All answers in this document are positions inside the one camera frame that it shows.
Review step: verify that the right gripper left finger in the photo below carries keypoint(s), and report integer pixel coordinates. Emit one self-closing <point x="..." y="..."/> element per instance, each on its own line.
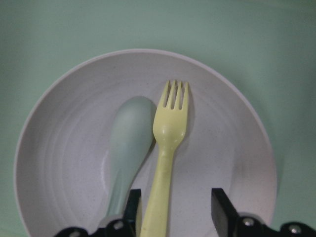
<point x="132" y="212"/>

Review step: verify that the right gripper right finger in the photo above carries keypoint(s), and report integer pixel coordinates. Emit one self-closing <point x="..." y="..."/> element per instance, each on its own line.
<point x="223" y="213"/>

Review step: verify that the white round plate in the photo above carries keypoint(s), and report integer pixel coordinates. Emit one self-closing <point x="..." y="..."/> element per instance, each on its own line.
<point x="91" y="130"/>

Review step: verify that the yellow plastic fork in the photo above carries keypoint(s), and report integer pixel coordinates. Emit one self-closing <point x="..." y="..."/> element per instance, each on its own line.
<point x="169" y="129"/>

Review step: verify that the pale green plastic spoon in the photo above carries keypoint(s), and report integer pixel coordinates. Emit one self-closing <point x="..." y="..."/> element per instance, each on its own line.
<point x="130" y="141"/>

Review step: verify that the light green tray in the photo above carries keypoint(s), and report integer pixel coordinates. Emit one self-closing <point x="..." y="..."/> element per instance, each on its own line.
<point x="266" y="48"/>

